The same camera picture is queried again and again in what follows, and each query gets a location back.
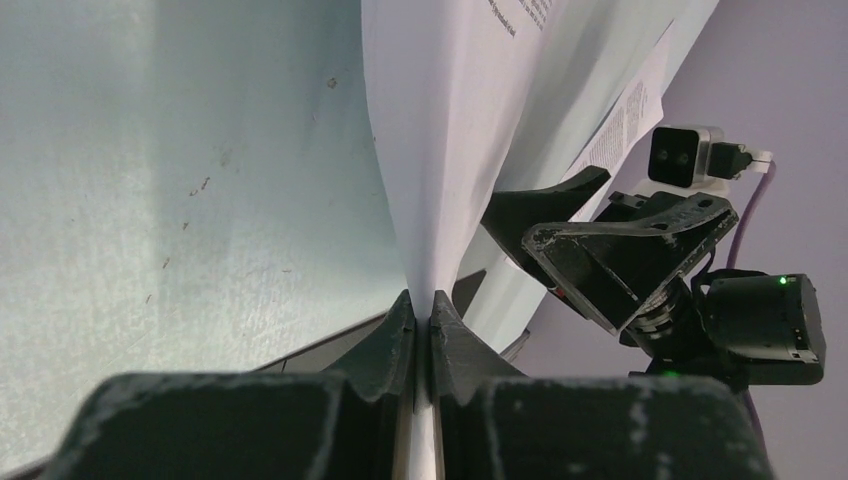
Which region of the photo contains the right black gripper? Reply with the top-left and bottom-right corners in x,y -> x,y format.
481,166 -> 739,358

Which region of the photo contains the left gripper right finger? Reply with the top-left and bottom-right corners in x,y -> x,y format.
430,291 -> 774,479

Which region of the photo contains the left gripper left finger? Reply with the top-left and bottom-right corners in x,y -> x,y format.
43,293 -> 415,479

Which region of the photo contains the red black clip folder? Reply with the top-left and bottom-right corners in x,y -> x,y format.
251,268 -> 531,376

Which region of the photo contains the printed paper sheet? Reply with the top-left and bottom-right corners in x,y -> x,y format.
361,0 -> 566,320
461,1 -> 717,352

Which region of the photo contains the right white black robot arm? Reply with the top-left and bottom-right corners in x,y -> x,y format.
482,166 -> 826,392

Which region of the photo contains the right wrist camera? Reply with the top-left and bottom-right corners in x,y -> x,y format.
648,125 -> 724,188

